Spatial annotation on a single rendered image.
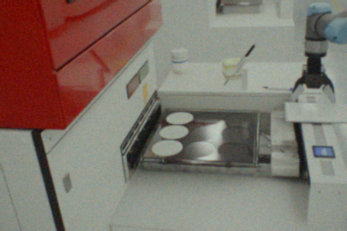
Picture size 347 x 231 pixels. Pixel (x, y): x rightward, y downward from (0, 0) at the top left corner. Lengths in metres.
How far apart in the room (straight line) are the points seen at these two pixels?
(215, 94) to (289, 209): 0.57
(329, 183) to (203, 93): 0.68
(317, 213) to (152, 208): 0.46
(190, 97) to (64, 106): 0.87
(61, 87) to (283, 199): 0.73
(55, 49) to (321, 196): 0.73
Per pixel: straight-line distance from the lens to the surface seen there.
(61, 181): 0.89
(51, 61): 0.74
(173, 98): 1.58
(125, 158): 1.22
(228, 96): 1.55
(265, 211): 1.17
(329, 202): 1.10
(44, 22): 0.72
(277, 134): 1.42
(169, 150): 1.30
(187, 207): 1.18
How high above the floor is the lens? 1.57
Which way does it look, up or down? 26 degrees down
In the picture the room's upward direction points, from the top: 5 degrees counter-clockwise
